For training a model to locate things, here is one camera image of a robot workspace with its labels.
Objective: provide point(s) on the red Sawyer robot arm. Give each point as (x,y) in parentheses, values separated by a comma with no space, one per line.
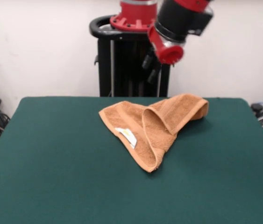
(180,18)

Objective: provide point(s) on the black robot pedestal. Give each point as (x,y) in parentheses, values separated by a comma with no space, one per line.
(122,70)

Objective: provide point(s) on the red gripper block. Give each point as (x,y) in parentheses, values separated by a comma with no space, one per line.
(166,52)

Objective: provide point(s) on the tan terry towel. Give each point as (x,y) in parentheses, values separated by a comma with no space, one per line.
(126,116)

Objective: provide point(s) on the dark green table cloth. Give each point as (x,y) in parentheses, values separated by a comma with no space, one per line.
(51,175)

